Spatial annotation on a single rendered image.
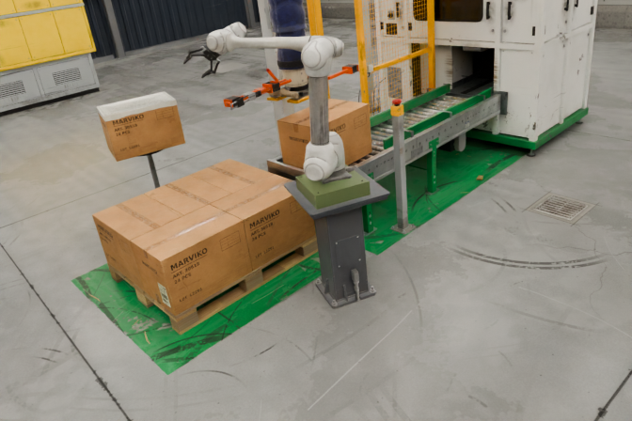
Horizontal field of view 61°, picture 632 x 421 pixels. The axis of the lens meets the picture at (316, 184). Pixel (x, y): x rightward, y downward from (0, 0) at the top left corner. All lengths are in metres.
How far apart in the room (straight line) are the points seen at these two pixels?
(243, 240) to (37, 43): 7.56
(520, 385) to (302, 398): 1.10
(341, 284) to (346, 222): 0.43
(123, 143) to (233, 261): 1.69
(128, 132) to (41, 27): 5.98
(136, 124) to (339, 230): 2.21
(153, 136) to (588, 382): 3.63
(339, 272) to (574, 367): 1.38
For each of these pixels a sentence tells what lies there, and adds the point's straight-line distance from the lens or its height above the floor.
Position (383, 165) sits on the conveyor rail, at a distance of 4.12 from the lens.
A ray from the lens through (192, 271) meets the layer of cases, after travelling 3.38.
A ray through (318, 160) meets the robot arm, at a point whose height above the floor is 1.06.
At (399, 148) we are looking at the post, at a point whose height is 0.68.
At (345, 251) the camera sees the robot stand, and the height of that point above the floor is 0.37.
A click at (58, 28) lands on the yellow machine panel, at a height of 1.22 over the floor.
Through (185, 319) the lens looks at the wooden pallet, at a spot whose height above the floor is 0.08.
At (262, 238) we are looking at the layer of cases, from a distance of 3.63.
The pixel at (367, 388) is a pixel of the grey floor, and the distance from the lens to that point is 2.96.
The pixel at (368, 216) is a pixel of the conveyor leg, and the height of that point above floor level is 0.15.
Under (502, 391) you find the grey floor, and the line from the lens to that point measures 2.98.
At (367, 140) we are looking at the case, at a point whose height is 0.67.
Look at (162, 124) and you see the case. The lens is 4.78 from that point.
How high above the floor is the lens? 2.13
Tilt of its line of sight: 25 degrees down
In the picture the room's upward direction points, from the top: 7 degrees counter-clockwise
